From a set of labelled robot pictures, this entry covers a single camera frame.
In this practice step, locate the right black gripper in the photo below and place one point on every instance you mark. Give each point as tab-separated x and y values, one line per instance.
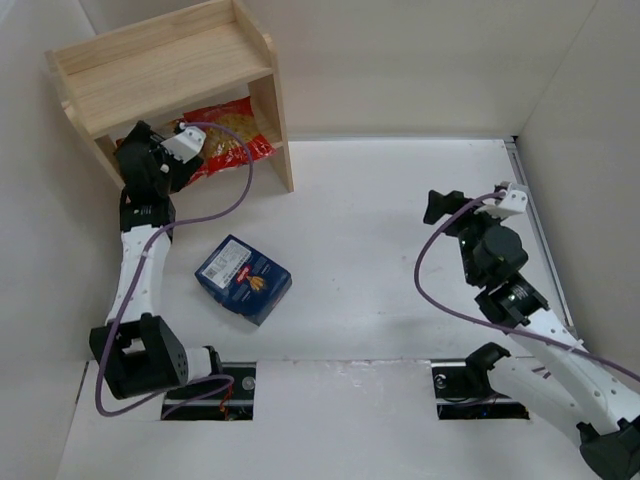
463	213

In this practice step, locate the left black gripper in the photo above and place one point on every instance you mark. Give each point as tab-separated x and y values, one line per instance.
151	151

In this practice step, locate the red pasta bag label side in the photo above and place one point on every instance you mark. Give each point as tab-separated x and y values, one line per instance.
165	158

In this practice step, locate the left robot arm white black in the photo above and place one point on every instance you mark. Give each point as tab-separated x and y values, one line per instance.
141	352

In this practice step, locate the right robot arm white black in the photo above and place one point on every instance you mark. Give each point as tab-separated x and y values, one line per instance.
583	397

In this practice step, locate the wooden two-tier shelf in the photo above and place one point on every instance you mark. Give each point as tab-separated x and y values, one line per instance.
157	66

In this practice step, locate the blue pasta box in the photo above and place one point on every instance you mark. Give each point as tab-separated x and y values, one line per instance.
243	280

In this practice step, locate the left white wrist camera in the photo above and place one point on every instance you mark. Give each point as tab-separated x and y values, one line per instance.
186	144

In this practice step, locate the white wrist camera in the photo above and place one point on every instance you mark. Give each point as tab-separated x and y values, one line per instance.
186	144
512	200

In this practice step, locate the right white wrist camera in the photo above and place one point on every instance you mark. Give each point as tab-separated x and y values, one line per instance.
512	200

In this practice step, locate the right aluminium table rail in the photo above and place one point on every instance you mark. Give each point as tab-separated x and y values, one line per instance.
542	242

